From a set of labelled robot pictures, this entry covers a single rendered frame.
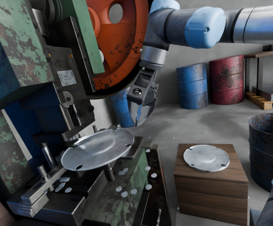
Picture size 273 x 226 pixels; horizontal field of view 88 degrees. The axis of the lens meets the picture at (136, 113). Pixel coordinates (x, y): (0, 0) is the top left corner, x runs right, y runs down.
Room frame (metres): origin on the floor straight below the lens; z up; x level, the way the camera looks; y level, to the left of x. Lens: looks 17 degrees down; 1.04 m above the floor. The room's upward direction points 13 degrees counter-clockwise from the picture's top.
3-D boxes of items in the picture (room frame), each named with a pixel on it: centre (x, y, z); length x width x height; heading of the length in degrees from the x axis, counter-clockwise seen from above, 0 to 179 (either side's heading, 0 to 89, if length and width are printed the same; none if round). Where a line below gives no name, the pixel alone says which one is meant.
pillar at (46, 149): (0.52, 0.38, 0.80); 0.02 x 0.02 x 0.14
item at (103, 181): (0.57, 0.29, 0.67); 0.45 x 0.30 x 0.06; 159
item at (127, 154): (0.51, 0.13, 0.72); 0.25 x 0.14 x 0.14; 69
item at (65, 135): (0.57, 0.30, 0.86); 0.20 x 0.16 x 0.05; 159
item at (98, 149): (0.53, 0.18, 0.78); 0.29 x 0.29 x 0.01
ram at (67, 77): (0.56, 0.26, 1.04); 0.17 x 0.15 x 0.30; 69
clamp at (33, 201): (0.41, 0.36, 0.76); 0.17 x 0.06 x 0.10; 159
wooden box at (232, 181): (0.85, -0.41, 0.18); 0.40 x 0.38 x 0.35; 65
